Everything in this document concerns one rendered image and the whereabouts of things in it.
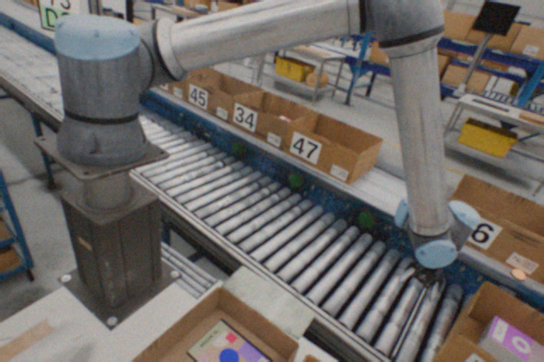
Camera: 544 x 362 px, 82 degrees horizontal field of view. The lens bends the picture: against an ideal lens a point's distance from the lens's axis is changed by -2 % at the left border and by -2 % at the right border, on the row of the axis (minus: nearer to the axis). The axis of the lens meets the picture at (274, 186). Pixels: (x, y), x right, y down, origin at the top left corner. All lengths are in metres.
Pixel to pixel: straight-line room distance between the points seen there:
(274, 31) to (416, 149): 0.40
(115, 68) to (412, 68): 0.56
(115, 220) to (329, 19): 0.67
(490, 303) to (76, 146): 1.28
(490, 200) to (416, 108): 1.04
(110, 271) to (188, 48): 0.59
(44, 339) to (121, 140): 0.57
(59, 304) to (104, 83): 0.66
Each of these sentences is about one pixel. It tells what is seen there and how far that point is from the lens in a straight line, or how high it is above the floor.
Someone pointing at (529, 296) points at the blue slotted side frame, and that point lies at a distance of 1.46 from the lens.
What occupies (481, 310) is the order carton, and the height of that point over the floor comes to 0.81.
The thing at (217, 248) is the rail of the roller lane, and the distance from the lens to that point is 1.26.
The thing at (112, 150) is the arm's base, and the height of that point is 1.25.
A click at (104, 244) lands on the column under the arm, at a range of 0.87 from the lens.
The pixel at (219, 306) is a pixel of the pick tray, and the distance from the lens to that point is 1.04.
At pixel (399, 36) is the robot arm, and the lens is 0.65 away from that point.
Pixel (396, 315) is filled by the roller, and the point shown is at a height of 0.75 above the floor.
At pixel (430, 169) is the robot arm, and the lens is 0.74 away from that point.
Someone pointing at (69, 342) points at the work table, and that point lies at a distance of 1.05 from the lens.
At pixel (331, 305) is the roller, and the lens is 1.14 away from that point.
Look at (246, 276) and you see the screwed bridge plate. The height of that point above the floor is 0.75.
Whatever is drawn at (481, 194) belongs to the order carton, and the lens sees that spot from 1.66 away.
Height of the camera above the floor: 1.61
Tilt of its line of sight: 32 degrees down
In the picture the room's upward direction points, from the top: 12 degrees clockwise
